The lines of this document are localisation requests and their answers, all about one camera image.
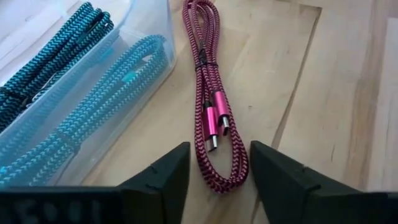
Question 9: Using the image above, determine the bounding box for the clear plastic container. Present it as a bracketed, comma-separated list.
[0, 0, 177, 187]

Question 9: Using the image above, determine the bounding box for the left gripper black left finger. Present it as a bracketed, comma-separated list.
[119, 141, 191, 224]

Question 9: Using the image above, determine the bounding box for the magenta braided USB cable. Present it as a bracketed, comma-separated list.
[182, 0, 250, 194]

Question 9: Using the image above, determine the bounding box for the teal braided USB cable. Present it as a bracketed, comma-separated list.
[0, 1, 115, 133]
[0, 34, 169, 187]

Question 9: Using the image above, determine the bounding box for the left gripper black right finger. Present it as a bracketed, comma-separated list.
[250, 140, 360, 224]

